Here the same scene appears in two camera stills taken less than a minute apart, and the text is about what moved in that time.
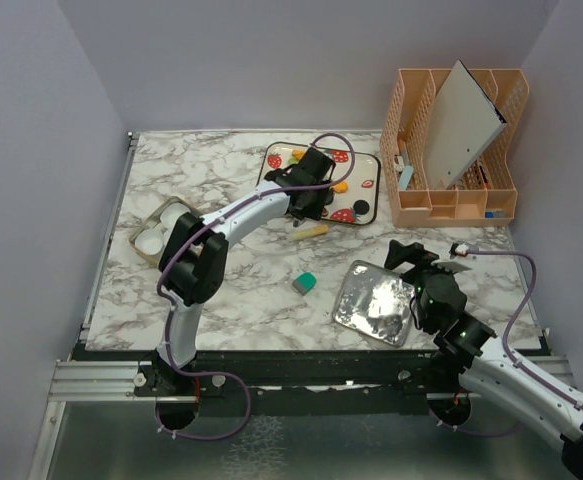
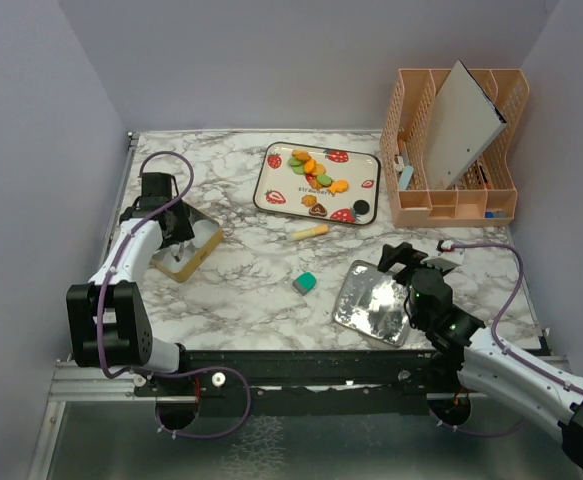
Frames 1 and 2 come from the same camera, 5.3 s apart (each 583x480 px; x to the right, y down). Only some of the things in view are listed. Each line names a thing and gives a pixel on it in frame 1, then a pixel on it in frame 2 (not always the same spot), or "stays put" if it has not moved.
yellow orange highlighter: x=316 y=230 stays put
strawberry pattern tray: x=355 y=193 stays put
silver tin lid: x=375 y=302 stays put
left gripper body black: x=313 y=206 -> x=182 y=229
